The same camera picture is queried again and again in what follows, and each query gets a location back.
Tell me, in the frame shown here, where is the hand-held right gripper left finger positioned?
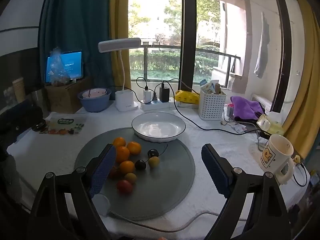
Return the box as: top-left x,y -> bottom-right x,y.
26,144 -> 117,240

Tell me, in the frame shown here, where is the white power strip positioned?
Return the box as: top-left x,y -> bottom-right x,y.
139,99 -> 175,112

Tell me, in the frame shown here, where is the short black charger cable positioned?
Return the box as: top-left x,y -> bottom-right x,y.
136,77 -> 150,91

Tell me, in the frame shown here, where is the yellow packet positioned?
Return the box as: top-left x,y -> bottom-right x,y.
174,89 -> 200,105

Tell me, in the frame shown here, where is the dark window frame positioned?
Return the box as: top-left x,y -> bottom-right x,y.
179,0 -> 198,92

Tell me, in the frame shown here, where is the yellow-green tissue packet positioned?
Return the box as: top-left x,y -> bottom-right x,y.
256,112 -> 284,135

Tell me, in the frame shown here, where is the white desk lamp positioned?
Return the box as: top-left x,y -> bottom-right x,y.
98,38 -> 142,112

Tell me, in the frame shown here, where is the printed clear plastic bag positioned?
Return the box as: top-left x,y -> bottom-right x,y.
40,116 -> 85,135

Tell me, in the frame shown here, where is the white tablecloth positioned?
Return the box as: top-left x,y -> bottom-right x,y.
6,102 -> 310,240

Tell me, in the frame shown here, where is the black balcony railing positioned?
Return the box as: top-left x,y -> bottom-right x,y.
129,44 -> 242,85

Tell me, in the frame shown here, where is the cardboard box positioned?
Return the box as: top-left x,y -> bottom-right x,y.
45,79 -> 93,114

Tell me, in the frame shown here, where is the stack of paper cups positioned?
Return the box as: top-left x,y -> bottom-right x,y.
12,77 -> 27,103

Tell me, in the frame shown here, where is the teal curtain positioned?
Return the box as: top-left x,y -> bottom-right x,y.
39,0 -> 113,93

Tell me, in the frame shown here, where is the black lamp cable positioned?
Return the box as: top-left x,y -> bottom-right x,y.
107,87 -> 145,103

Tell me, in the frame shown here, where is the white cartoon mug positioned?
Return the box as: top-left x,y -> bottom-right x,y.
248,134 -> 295,185

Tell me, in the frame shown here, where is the black charger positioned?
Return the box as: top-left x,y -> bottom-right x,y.
159,85 -> 170,102

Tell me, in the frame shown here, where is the red cherry tomato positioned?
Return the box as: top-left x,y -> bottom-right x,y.
109,166 -> 122,180
117,180 -> 133,195

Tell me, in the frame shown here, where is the yellow curtain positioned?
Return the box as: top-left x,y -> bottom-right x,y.
109,0 -> 132,90
282,0 -> 320,158

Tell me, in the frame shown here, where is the white plate with dark rim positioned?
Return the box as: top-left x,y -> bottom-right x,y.
132,112 -> 186,143

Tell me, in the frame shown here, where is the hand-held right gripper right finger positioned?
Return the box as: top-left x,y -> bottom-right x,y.
201,144 -> 292,240

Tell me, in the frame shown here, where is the blue plastic basin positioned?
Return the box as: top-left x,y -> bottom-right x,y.
77,88 -> 112,112

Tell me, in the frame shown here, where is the blue-topped packet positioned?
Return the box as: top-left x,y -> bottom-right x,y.
200,79 -> 215,94

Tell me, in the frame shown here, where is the white flat box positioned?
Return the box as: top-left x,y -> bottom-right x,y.
175,101 -> 200,109

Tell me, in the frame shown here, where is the tablet with blue screen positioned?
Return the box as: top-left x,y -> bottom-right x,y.
44,51 -> 84,84

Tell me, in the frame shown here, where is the small round black dish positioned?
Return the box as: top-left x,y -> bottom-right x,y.
31,120 -> 47,132

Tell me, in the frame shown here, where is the black bag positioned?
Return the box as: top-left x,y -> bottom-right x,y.
0,105 -> 44,140

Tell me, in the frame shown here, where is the white ribbed device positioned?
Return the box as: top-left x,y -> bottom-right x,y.
251,94 -> 273,111

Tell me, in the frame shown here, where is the purple cloth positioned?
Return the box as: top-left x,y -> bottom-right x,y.
230,96 -> 265,121

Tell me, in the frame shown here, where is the white perforated basket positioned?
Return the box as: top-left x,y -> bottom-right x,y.
199,87 -> 227,120

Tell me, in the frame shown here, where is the long black cable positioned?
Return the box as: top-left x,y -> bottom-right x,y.
155,79 -> 272,133

